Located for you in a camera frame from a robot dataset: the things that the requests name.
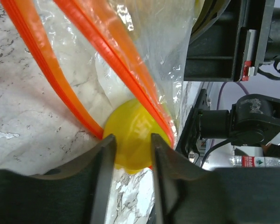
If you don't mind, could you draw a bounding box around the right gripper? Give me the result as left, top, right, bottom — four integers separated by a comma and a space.
184, 0, 274, 82

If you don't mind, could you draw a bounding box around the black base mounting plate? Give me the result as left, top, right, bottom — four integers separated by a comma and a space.
176, 89, 210, 164

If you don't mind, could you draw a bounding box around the plastic water bottle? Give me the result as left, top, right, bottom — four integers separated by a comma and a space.
230, 156, 280, 168

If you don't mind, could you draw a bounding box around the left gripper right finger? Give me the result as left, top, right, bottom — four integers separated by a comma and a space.
151, 133, 214, 224

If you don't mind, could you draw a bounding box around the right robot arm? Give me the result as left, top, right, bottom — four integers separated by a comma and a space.
176, 0, 280, 163

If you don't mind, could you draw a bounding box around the zip bag with yellow fruit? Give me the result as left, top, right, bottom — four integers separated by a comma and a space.
0, 0, 199, 150

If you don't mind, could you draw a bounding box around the fake banana bunch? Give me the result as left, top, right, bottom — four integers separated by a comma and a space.
103, 98, 171, 175

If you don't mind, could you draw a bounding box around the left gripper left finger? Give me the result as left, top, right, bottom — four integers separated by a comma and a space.
34, 134, 117, 224

